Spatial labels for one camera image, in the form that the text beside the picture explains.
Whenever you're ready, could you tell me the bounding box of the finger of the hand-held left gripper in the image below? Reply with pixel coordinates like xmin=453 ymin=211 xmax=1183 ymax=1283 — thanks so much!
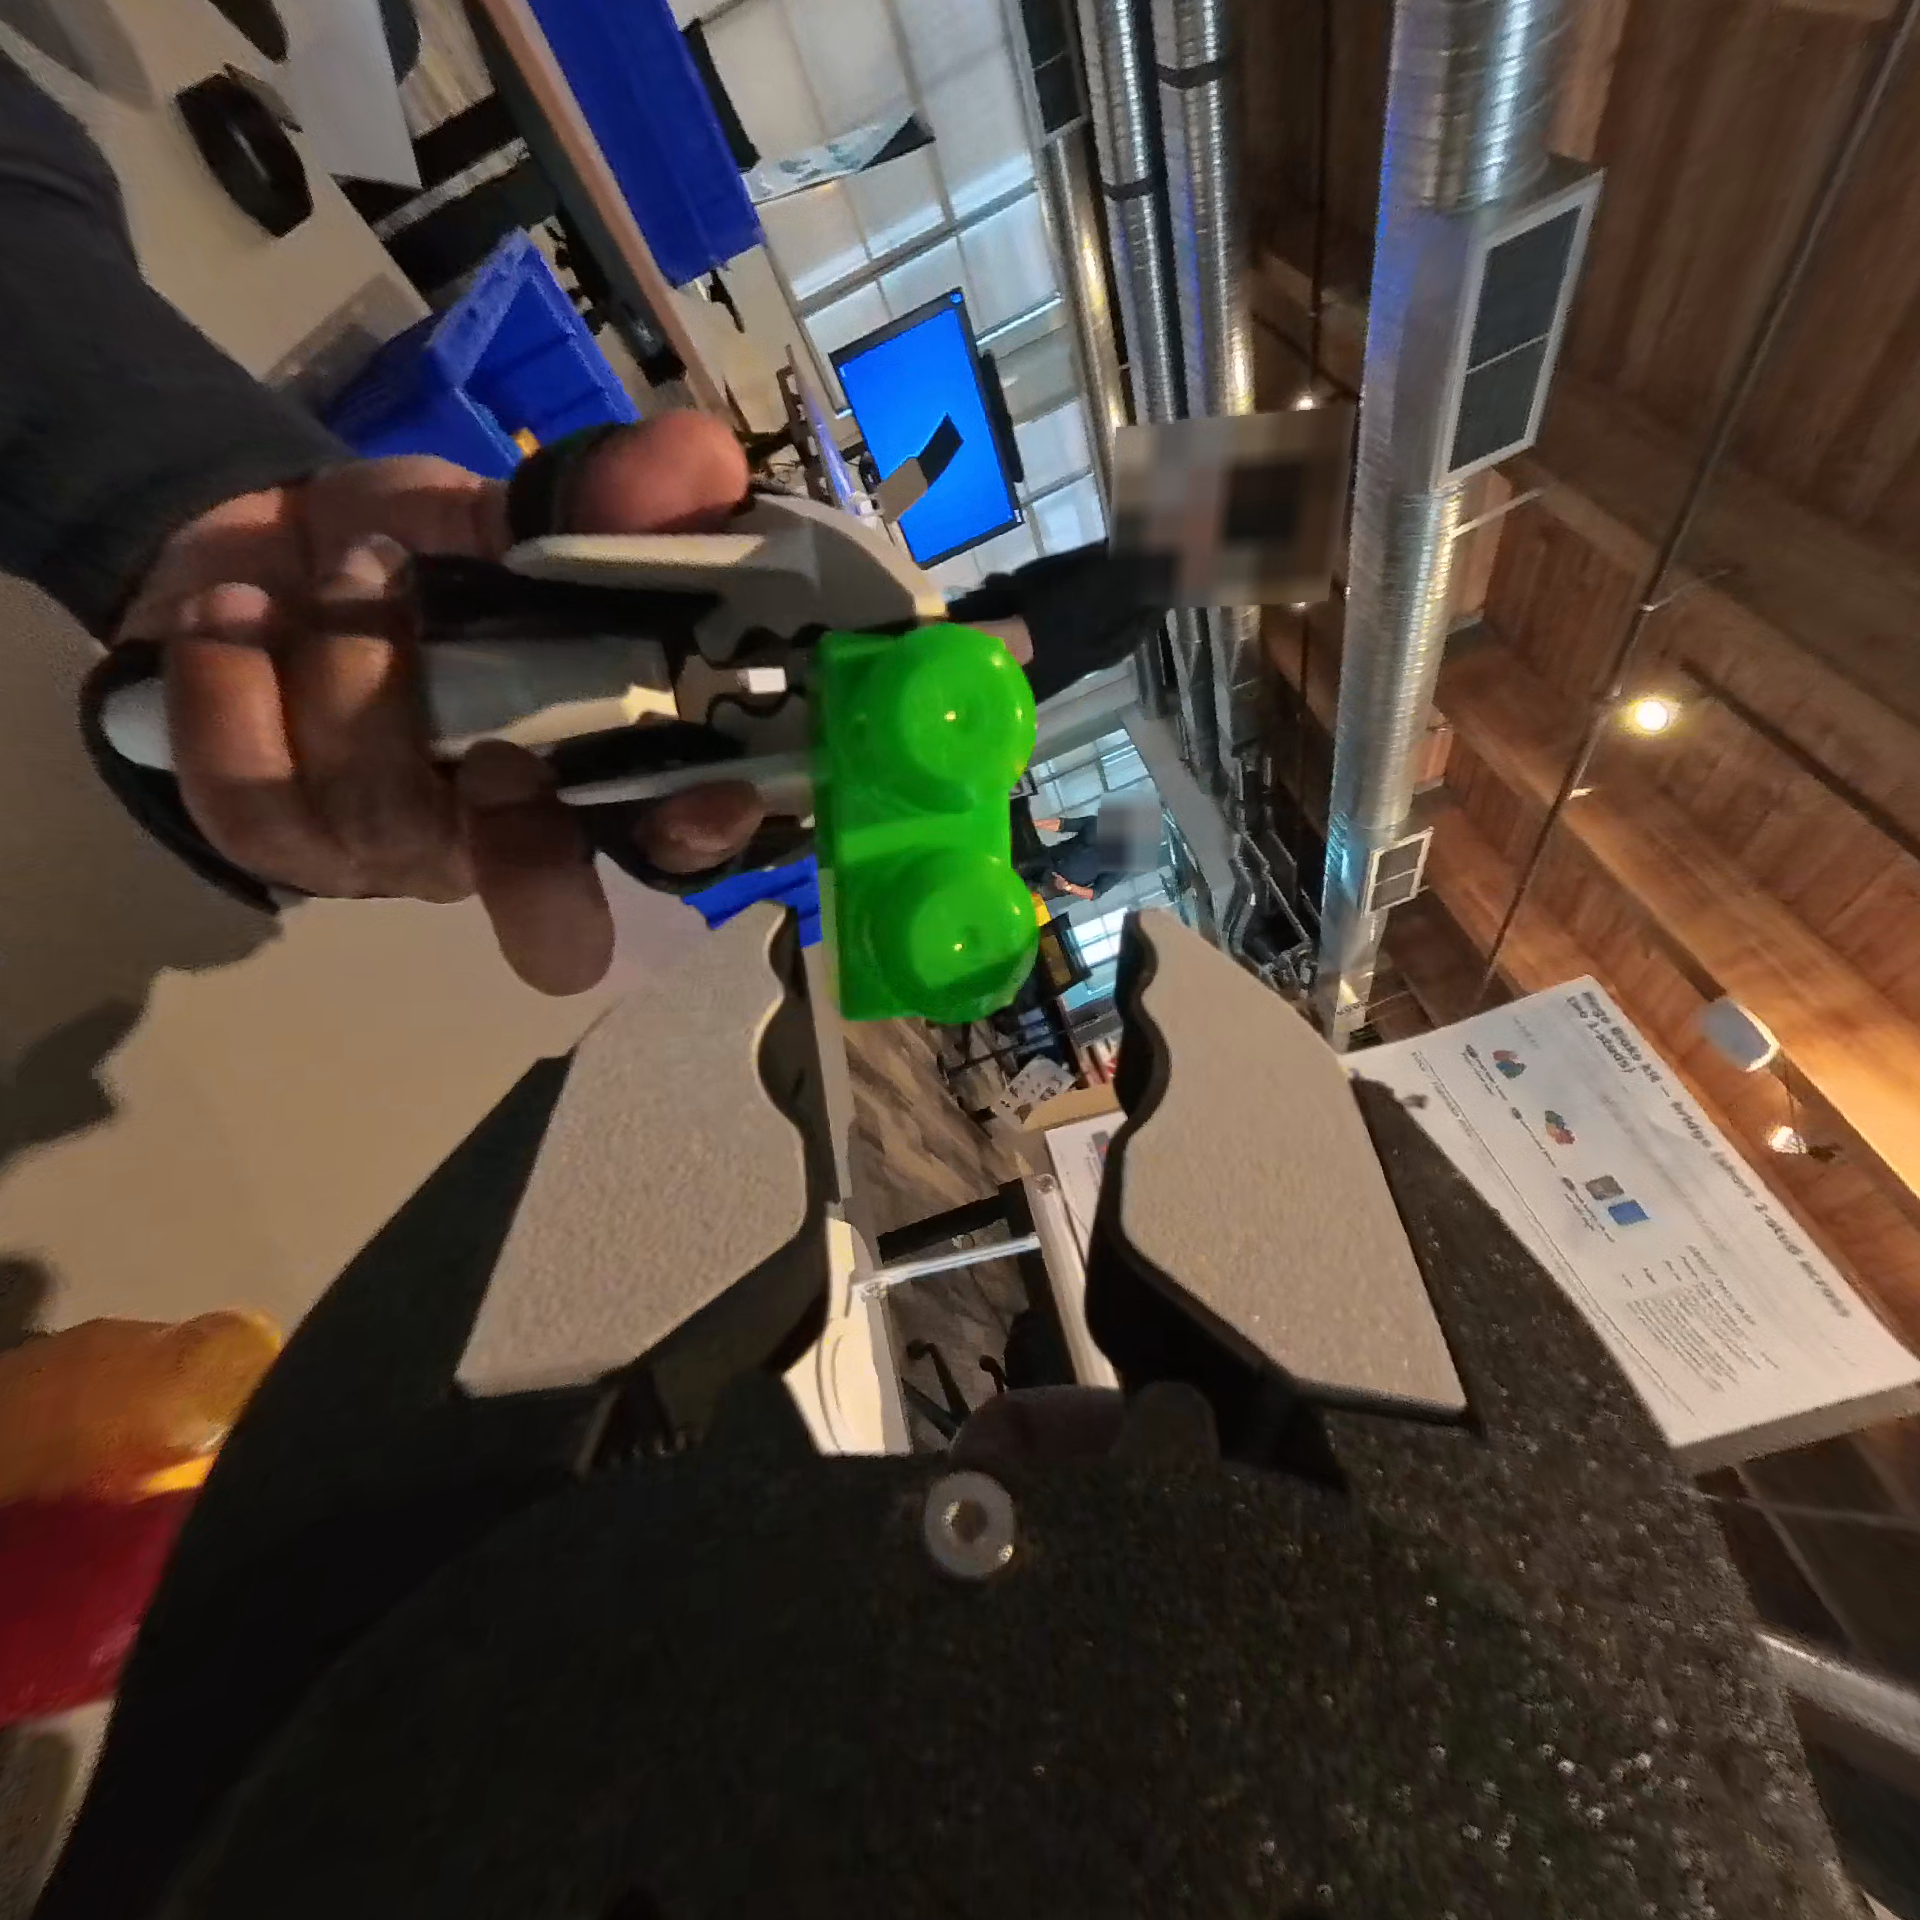
xmin=556 ymin=746 xmax=824 ymax=811
xmin=497 ymin=496 xmax=951 ymax=670

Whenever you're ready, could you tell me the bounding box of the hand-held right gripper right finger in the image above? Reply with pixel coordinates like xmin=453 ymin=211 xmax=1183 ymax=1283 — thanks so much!
xmin=1082 ymin=910 xmax=1470 ymax=1425

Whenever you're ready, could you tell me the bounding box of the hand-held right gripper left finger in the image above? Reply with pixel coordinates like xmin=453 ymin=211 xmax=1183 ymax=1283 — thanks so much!
xmin=454 ymin=903 xmax=840 ymax=1397

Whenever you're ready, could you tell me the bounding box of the green two-stud block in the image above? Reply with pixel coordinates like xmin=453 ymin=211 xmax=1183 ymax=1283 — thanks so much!
xmin=806 ymin=618 xmax=1047 ymax=1031

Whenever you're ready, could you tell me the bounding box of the yellow single-stud block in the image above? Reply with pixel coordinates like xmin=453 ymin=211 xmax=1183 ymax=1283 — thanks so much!
xmin=0 ymin=1306 xmax=287 ymax=1503

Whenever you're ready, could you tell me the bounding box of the red single-stud block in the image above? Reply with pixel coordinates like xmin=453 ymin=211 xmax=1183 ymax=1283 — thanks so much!
xmin=0 ymin=1475 xmax=201 ymax=1730

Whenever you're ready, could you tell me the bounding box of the person's left forearm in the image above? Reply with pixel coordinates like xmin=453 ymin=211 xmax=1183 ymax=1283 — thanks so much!
xmin=0 ymin=58 xmax=359 ymax=647

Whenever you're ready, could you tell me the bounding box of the person's left hand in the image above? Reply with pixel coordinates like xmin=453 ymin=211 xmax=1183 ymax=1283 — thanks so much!
xmin=106 ymin=406 xmax=767 ymax=999

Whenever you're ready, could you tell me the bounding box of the blue ribbed plastic bin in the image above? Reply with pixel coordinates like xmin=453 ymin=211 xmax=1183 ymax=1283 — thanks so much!
xmin=525 ymin=0 xmax=767 ymax=289
xmin=680 ymin=865 xmax=830 ymax=951
xmin=321 ymin=231 xmax=641 ymax=485

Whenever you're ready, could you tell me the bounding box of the computer monitor with blue screen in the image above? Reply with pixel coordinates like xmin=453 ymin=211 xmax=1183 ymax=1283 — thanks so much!
xmin=824 ymin=287 xmax=1033 ymax=571

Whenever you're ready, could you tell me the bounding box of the printed instruction poster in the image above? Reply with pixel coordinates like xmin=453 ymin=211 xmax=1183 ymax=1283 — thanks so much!
xmin=1341 ymin=975 xmax=1920 ymax=1478

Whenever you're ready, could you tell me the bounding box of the black round object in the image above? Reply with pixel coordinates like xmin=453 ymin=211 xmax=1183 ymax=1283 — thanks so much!
xmin=172 ymin=65 xmax=318 ymax=242

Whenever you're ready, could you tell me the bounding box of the thin silver ventilation duct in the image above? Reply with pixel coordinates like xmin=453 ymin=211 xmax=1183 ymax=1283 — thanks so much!
xmin=1025 ymin=0 xmax=1264 ymax=430

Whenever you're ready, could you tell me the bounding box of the large silver ventilation duct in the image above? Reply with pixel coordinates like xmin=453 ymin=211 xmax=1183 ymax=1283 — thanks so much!
xmin=1316 ymin=0 xmax=1609 ymax=1045

